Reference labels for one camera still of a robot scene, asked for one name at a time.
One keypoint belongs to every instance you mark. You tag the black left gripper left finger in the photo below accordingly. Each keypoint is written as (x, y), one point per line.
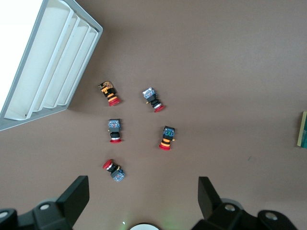
(72, 198)

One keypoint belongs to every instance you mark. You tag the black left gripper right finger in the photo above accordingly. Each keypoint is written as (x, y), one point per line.
(206, 198)

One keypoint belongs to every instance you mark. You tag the green load switch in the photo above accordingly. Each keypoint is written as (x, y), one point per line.
(303, 129)

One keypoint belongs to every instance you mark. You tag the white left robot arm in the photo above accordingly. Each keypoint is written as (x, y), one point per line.
(144, 227)

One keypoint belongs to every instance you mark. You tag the red mushroom button blue block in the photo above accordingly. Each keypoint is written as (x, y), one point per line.
(114, 125)
(118, 175)
(149, 94)

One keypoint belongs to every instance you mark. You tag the red button orange contact block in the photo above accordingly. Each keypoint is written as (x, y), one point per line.
(110, 95)

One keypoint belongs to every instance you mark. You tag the brown table cover sheet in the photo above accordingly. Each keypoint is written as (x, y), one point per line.
(216, 72)

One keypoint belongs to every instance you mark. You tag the white slotted rack box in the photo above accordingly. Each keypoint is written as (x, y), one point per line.
(48, 72)

